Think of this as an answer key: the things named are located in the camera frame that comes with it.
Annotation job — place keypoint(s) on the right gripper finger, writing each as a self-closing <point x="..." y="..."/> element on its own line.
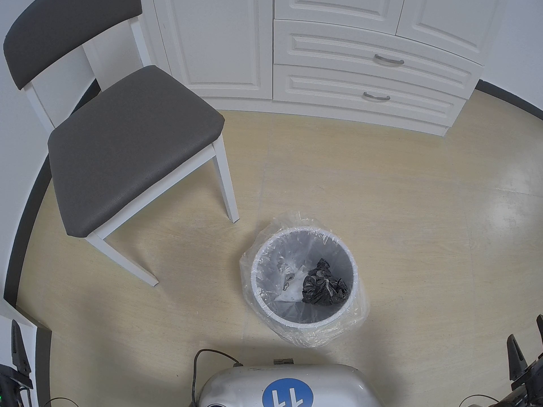
<point x="516" y="358"/>
<point x="540" y="333"/>

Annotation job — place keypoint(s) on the clear plastic bag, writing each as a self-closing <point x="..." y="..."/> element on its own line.
<point x="356" y="312"/>

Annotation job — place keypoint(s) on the white trash bin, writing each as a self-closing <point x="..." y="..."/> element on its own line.
<point x="297" y="319"/>

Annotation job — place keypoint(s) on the white wardrobe with drawers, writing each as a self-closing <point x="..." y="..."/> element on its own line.
<point x="339" y="36"/>

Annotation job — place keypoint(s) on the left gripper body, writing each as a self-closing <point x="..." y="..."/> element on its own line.
<point x="17" y="376"/>

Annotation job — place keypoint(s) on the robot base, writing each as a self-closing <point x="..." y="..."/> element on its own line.
<point x="297" y="384"/>

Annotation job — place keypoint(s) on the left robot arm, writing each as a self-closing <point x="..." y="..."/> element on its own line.
<point x="10" y="397"/>

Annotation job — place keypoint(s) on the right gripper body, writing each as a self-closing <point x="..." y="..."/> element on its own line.
<point x="533" y="373"/>

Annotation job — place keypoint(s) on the crumpled black plastic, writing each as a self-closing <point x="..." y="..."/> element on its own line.
<point x="322" y="286"/>

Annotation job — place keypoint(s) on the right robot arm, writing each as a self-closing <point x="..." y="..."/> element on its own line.
<point x="521" y="399"/>

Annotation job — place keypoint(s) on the crumpled white paper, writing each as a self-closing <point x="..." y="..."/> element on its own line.
<point x="292" y="295"/>

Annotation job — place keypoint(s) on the white chair with grey seat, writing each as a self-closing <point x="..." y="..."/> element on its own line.
<point x="127" y="142"/>

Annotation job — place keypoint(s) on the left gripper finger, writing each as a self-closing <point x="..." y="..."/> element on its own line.
<point x="20" y="350"/>

